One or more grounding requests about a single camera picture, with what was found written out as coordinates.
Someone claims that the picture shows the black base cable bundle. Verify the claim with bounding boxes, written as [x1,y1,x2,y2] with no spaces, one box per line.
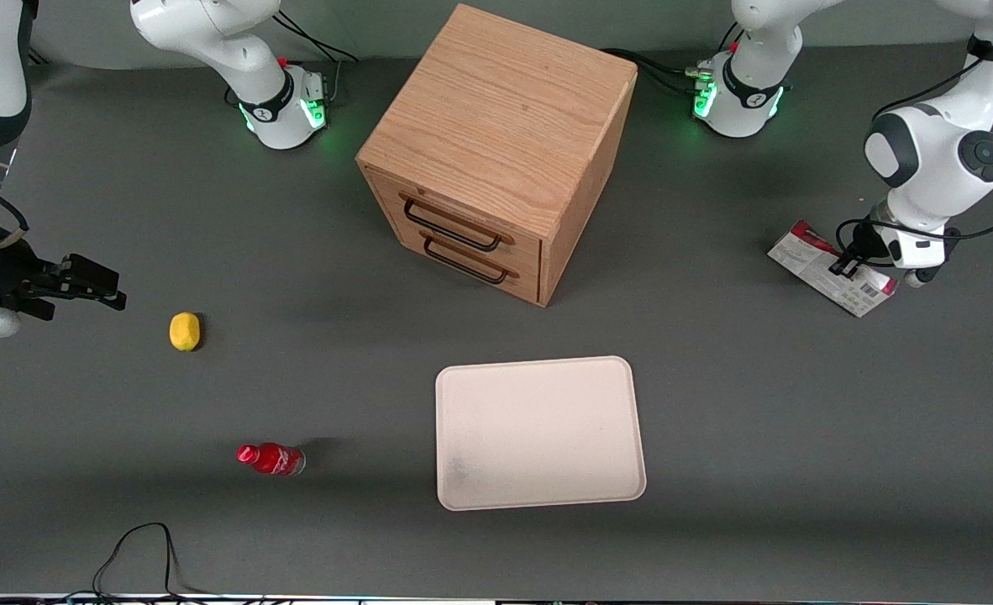
[601,48,716,96]
[273,10,360,85]

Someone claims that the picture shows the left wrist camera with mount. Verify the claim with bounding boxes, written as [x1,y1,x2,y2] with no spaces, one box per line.
[900,244,964,289]

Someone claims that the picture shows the white rectangular tray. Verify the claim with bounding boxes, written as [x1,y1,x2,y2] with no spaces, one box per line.
[435,355,648,512]

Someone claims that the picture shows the red cookie box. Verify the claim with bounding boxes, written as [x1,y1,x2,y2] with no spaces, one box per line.
[767,219,900,319]

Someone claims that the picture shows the black metal drawer handle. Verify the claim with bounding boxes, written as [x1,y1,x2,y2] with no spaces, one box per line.
[398,192,516,253]
[420,230,520,287]

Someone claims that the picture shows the wooden drawer front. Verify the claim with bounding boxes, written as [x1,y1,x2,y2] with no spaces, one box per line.
[377,208,543,306]
[365,166,544,273]

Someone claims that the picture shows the thin black table cable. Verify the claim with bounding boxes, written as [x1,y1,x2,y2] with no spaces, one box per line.
[92,522,205,600]

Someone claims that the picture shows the red cola bottle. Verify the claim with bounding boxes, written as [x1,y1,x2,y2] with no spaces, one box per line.
[236,442,307,477]

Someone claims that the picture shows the yellow lemon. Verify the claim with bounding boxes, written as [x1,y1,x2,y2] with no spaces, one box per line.
[169,312,202,352]

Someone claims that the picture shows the wooden two-drawer cabinet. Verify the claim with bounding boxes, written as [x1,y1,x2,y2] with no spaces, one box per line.
[355,3,638,308]

